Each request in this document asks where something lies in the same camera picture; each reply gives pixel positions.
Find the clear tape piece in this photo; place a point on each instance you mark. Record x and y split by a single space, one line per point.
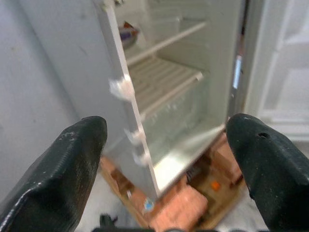
135 137
142 159
120 87

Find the small blue sticker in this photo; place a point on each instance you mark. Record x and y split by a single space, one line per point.
149 205

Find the white fridge cabinet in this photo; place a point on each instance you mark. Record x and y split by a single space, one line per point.
72 60

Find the colourful food package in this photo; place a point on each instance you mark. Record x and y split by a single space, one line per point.
129 33

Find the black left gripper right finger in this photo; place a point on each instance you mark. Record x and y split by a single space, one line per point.
275 178

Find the red-brown brick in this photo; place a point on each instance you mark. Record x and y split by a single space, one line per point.
178 210
227 159

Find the small orange object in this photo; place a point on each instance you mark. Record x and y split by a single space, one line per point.
214 185

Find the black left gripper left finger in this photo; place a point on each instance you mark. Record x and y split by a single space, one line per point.
53 183

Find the white panelled room door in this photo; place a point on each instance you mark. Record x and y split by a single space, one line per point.
282 72

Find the clear crisper drawer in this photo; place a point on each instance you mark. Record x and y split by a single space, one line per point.
173 120

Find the wooden pallet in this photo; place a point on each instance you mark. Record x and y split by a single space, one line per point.
210 203

